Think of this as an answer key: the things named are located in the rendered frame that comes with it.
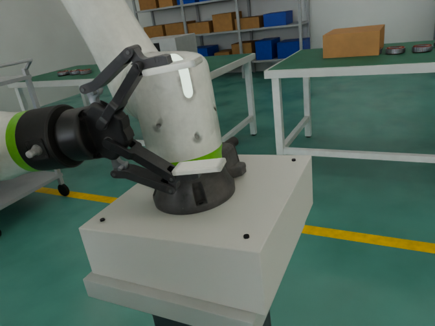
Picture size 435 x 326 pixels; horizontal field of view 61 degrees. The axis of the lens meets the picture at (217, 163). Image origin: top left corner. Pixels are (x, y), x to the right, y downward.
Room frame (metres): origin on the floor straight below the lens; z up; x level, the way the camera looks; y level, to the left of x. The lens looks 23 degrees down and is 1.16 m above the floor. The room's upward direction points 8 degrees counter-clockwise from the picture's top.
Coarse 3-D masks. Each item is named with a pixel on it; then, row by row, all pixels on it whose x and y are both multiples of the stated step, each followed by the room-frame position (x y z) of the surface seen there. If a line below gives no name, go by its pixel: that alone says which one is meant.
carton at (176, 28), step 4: (168, 24) 7.04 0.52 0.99; (172, 24) 7.00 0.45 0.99; (176, 24) 6.97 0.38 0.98; (180, 24) 6.93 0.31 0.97; (168, 28) 7.05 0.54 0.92; (172, 28) 7.01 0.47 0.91; (176, 28) 6.97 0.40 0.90; (180, 28) 6.94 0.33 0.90; (168, 32) 7.05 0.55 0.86; (172, 32) 7.01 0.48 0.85; (176, 32) 6.98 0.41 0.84; (180, 32) 6.94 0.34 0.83
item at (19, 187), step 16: (0, 64) 2.31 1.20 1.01; (16, 64) 2.39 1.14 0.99; (0, 80) 2.44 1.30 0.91; (16, 80) 2.45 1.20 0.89; (32, 96) 2.52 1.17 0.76; (32, 176) 2.56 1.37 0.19; (48, 176) 2.52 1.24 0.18; (0, 192) 2.34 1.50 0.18; (16, 192) 2.30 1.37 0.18; (32, 192) 2.32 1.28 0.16; (64, 192) 2.52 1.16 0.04; (0, 208) 2.11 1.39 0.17
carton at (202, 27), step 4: (188, 24) 6.85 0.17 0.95; (192, 24) 6.81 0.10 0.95; (196, 24) 6.77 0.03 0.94; (200, 24) 6.73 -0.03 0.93; (204, 24) 6.69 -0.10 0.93; (208, 24) 6.66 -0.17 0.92; (212, 24) 6.78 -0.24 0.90; (188, 28) 6.85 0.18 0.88; (192, 28) 6.81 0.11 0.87; (196, 28) 6.77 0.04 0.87; (200, 28) 6.74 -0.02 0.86; (204, 28) 6.70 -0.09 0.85; (208, 28) 6.65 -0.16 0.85; (212, 28) 6.76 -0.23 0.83; (188, 32) 6.86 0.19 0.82; (192, 32) 6.82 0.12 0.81; (196, 32) 6.78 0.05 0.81; (200, 32) 6.74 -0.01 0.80; (204, 32) 6.70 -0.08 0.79; (208, 32) 6.66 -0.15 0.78
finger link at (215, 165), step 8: (200, 160) 0.47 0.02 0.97; (208, 160) 0.46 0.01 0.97; (216, 160) 0.46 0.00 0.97; (224, 160) 0.46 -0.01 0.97; (176, 168) 0.46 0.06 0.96; (184, 168) 0.46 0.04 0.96; (192, 168) 0.45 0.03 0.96; (200, 168) 0.45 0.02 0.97; (208, 168) 0.44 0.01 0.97; (216, 168) 0.44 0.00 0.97
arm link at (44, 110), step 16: (32, 112) 0.52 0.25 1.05; (48, 112) 0.50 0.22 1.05; (16, 128) 0.50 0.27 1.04; (32, 128) 0.49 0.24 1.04; (48, 128) 0.49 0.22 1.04; (16, 144) 0.49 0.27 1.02; (32, 144) 0.48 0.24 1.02; (48, 144) 0.48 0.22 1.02; (32, 160) 0.49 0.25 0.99; (48, 160) 0.48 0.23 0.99; (64, 160) 0.49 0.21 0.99
